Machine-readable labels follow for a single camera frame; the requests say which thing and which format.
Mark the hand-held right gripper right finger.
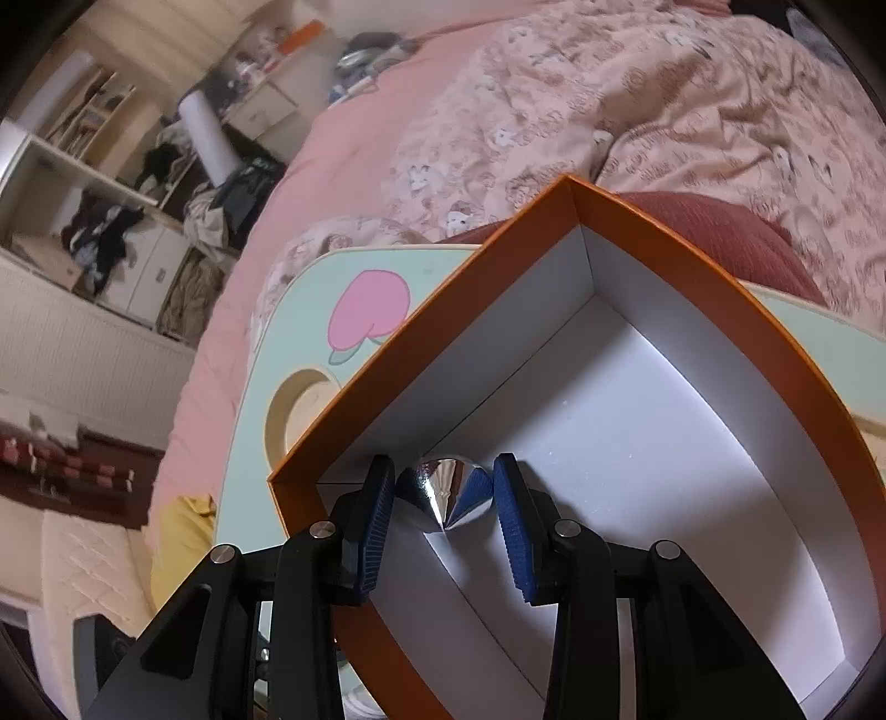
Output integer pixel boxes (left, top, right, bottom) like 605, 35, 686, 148
491, 452, 810, 720

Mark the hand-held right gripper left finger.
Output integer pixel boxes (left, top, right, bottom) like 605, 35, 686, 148
83, 453, 397, 720

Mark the shiny silver metal cone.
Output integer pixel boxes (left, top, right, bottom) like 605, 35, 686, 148
394, 453, 496, 534

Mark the orange cardboard box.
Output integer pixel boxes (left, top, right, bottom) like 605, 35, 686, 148
266, 174, 886, 720

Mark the yellow cloth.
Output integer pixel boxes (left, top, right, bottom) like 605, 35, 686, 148
148, 493, 219, 617

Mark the pink bed sheet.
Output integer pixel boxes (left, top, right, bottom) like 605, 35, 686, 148
148, 28, 486, 548

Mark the mint green lap table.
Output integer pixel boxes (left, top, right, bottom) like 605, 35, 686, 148
211, 241, 886, 720

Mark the white quilted mat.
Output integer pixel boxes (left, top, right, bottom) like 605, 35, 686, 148
38, 512, 157, 624

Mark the brown patterned cloth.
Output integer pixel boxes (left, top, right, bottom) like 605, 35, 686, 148
156, 249, 236, 343

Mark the dark grey panel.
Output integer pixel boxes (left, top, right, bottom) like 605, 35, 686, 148
73, 615, 140, 717

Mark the dark red patterned rug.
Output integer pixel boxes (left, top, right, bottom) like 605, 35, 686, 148
0, 415, 167, 531

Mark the white drawer unit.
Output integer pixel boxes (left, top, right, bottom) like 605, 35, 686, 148
104, 222, 188, 326

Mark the black bag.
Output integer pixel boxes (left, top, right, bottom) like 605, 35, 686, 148
218, 156, 288, 250

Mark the beige cloth heap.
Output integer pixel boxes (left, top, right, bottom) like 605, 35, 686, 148
183, 187, 229, 257

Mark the dark red cushion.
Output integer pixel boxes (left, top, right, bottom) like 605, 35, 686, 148
477, 190, 828, 306

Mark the dark clothes pile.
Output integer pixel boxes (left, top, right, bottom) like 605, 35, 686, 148
59, 187, 146, 295

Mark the white paper roll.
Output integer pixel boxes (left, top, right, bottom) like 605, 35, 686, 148
178, 90, 243, 188

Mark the white nightstand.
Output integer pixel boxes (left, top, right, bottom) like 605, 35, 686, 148
221, 69, 298, 140

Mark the pink printed blanket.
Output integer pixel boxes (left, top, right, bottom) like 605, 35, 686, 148
245, 0, 886, 347

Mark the grey blue cloth bundle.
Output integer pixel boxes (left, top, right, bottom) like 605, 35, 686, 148
328, 31, 420, 105

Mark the group of small bottles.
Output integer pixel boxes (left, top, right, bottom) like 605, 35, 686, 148
231, 28, 285, 84

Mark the small orange box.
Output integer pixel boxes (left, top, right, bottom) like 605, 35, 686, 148
280, 19, 326, 53

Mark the white bookshelf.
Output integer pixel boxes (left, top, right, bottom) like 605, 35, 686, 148
0, 52, 209, 333

